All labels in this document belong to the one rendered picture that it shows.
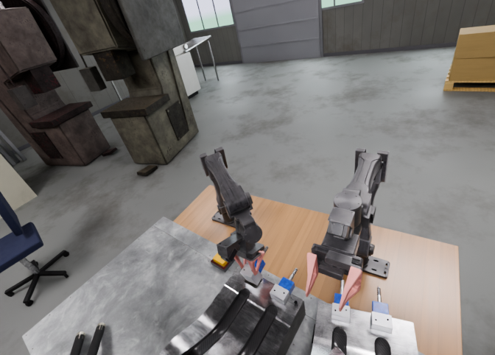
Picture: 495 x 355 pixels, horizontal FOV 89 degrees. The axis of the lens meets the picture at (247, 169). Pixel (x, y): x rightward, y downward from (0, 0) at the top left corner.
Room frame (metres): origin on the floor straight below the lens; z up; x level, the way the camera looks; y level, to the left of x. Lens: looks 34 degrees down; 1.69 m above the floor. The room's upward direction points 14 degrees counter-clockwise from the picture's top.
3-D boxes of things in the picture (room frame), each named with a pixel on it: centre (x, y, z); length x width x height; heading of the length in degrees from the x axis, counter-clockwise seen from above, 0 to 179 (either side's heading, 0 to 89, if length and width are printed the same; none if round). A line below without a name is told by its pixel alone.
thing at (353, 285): (0.27, -0.12, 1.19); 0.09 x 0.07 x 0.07; 141
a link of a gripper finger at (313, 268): (0.29, -0.09, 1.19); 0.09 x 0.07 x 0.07; 141
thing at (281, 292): (0.48, -0.04, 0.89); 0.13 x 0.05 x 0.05; 136
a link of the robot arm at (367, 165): (0.54, -0.32, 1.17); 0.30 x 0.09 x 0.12; 141
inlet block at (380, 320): (0.35, -0.29, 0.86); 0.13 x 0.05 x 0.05; 153
